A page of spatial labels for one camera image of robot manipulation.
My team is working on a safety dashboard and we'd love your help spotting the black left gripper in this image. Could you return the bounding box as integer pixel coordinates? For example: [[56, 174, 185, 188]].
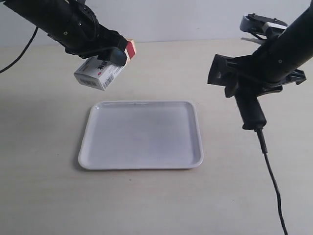
[[47, 4, 128, 67]]

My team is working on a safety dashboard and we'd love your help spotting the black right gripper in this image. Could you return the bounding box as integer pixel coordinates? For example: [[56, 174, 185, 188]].
[[224, 31, 307, 99]]

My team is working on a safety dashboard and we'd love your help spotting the white red medicine box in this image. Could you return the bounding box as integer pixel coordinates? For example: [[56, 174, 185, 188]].
[[74, 38, 136, 91]]

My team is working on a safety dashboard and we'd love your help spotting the white plastic tray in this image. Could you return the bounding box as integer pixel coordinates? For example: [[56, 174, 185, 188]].
[[78, 101, 203, 170]]

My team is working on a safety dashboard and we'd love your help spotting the black scanner cable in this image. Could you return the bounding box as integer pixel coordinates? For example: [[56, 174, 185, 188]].
[[255, 127, 289, 235]]

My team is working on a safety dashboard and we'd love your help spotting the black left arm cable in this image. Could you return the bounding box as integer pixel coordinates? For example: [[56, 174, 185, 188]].
[[0, 25, 39, 74]]

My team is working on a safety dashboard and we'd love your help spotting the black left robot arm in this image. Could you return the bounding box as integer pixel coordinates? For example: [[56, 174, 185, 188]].
[[3, 0, 128, 67]]

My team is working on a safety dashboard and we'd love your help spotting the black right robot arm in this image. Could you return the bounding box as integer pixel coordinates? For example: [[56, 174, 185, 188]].
[[225, 6, 313, 97]]

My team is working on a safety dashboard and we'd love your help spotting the black handheld barcode scanner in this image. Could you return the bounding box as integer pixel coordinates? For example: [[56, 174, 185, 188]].
[[207, 54, 267, 130]]

